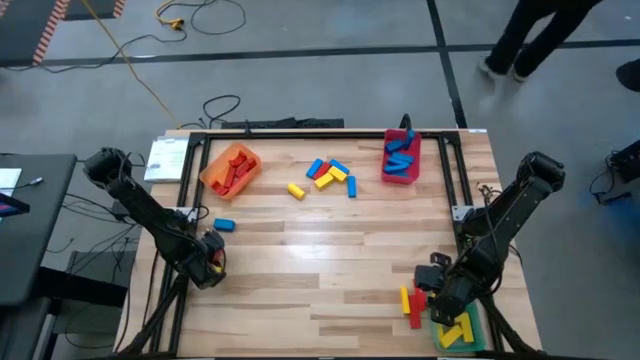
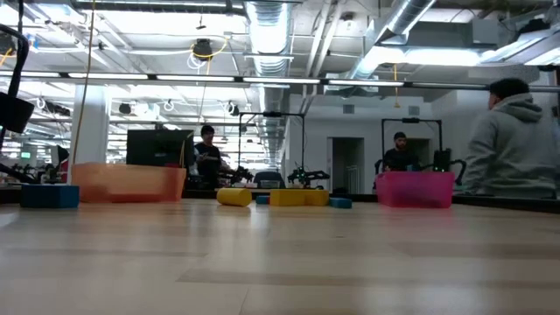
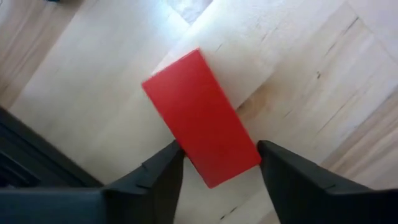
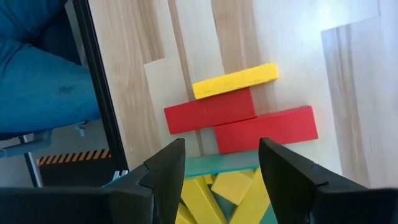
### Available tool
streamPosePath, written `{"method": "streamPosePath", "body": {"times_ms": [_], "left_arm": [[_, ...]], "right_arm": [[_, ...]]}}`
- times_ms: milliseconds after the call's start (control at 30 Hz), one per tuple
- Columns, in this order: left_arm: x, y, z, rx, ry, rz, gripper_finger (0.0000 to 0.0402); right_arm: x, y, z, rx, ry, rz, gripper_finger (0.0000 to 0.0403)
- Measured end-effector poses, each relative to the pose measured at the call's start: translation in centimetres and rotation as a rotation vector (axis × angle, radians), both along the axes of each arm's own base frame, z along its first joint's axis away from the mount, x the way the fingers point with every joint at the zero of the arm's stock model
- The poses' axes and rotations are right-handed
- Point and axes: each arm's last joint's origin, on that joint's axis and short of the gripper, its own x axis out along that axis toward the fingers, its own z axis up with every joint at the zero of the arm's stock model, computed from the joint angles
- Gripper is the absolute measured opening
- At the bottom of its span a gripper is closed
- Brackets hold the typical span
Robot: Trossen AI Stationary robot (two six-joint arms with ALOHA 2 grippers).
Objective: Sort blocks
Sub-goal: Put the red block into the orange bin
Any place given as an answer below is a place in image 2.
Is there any yellow wooden cylinder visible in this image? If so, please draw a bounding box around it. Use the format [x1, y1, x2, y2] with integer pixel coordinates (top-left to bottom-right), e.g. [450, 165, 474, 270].
[215, 186, 254, 207]

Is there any silver ventilation duct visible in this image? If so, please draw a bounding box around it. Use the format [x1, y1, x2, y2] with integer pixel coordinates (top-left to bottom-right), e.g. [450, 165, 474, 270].
[243, 0, 293, 132]

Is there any white building column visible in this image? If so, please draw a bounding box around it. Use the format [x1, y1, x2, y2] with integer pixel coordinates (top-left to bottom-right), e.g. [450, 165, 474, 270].
[72, 85, 110, 164]

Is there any pink-red translucent plastic bin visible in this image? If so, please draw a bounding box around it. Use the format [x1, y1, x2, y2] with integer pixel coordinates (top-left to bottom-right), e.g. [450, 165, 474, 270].
[374, 170, 457, 209]

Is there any dark office chair back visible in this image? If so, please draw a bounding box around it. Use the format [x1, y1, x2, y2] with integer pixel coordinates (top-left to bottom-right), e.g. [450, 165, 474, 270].
[253, 170, 286, 190]

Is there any orange translucent plastic bin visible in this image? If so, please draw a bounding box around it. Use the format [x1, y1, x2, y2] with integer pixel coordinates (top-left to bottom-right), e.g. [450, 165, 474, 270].
[71, 162, 188, 204]

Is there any black upright box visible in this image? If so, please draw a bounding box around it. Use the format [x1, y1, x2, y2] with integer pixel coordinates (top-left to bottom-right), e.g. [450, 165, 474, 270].
[432, 148, 452, 172]

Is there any black camera stand frame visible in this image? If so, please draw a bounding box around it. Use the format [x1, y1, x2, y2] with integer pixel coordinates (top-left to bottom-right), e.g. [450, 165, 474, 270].
[381, 116, 444, 172]
[238, 110, 306, 185]

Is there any long overhead light bar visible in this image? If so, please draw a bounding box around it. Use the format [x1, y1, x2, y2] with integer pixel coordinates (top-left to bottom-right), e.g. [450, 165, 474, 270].
[0, 69, 560, 94]

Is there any black ceiling cable reel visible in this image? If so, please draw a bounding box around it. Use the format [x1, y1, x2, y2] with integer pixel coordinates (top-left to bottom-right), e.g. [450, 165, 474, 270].
[191, 38, 215, 62]

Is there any long yellow cable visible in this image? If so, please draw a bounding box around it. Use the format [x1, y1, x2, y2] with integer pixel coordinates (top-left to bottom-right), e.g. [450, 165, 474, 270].
[72, 0, 97, 164]

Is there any yellow wooden block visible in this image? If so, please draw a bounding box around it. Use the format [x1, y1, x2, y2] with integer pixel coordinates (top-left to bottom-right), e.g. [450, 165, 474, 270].
[269, 187, 307, 207]
[304, 188, 330, 207]

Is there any large black monitor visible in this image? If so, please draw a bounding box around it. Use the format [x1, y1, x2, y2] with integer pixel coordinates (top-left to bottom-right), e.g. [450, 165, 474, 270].
[126, 129, 195, 168]

